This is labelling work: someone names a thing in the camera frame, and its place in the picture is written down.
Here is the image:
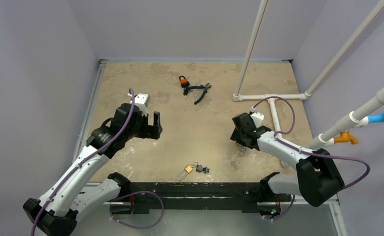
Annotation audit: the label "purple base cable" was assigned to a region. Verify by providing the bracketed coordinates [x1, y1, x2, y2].
[109, 191, 164, 230]

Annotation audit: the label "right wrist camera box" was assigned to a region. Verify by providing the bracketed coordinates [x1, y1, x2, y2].
[250, 111, 264, 128]

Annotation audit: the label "blue handled pliers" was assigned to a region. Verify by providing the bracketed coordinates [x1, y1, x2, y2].
[183, 83, 212, 106]

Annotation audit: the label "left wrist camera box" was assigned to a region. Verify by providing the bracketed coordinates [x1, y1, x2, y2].
[128, 92, 151, 117]

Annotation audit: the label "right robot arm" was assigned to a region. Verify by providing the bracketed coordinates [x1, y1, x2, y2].
[230, 113, 346, 207]

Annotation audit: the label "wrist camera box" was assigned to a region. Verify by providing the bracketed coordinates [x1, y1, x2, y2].
[128, 92, 151, 117]
[250, 111, 264, 128]

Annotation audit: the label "grey insulated pipe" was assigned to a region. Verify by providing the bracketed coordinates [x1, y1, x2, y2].
[307, 87, 384, 149]

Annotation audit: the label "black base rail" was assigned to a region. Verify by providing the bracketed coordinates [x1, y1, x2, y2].
[109, 173, 292, 216]

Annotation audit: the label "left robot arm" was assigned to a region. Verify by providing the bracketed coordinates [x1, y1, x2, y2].
[23, 102, 162, 236]

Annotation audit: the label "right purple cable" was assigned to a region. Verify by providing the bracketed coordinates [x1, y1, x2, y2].
[251, 95, 371, 191]

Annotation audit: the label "orange tap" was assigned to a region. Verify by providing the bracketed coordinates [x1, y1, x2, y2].
[333, 131, 358, 145]

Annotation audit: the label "long shackle brass padlock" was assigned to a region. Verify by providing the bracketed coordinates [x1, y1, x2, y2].
[176, 165, 194, 181]

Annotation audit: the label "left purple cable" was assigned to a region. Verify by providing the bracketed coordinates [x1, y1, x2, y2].
[30, 88, 136, 236]

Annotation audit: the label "white pvc pipe frame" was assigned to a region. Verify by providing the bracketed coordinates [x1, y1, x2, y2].
[234, 0, 384, 146]

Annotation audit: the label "orange black padlock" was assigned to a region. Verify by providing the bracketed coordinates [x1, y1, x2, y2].
[179, 75, 190, 89]

